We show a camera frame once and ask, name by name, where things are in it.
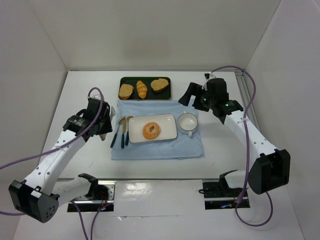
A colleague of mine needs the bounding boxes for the metal serving tongs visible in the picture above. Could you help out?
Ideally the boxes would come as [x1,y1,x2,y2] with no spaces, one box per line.
[99,106,116,141]

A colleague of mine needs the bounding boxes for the orange glazed donut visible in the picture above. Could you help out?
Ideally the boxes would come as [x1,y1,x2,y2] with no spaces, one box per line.
[142,122,161,140]

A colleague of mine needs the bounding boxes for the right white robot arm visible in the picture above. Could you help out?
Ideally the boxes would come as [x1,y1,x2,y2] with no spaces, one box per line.
[178,78,291,195]

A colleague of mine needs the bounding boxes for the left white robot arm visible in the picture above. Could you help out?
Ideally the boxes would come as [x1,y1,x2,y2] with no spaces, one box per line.
[8,98,116,223]

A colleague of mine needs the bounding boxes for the bread slice under donut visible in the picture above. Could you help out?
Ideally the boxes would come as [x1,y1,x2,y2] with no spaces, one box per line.
[150,78,169,93]

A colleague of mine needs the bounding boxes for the sliced brown bread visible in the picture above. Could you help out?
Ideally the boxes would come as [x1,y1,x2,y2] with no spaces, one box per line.
[118,84,134,100]

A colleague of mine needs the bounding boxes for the white round cup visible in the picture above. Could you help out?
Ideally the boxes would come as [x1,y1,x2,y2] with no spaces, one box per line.
[177,112,199,138]

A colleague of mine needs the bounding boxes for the dark green tray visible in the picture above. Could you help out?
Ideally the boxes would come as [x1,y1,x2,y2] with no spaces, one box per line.
[119,76,172,100]

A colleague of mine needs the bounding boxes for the white rectangular plate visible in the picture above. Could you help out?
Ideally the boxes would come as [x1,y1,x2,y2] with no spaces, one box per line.
[128,114,178,144]

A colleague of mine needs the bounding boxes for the light blue cloth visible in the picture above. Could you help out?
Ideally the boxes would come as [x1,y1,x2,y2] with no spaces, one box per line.
[111,100,204,161]

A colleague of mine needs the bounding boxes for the golden croissant roll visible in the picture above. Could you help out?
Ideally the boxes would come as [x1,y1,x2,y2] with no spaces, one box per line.
[136,80,148,99]

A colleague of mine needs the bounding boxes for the green handled knife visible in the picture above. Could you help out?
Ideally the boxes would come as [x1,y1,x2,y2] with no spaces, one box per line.
[110,117,124,149]

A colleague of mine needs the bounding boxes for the green handled fork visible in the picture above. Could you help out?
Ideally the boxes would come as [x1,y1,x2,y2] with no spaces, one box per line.
[121,116,127,149]

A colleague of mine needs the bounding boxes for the green handled spoon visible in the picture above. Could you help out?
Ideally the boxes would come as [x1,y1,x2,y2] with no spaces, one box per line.
[124,115,133,146]

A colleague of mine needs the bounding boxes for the aluminium frame rail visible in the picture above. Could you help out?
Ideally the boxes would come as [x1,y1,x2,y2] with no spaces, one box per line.
[234,69,257,125]

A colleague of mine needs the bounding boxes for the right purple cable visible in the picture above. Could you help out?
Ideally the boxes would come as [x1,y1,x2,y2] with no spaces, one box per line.
[211,65,273,227]

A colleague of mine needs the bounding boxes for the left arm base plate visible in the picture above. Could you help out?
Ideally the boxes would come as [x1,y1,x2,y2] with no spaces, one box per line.
[73,180,116,213]

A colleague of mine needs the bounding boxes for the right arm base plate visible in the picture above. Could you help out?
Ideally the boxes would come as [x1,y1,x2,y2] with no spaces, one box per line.
[198,181,242,210]

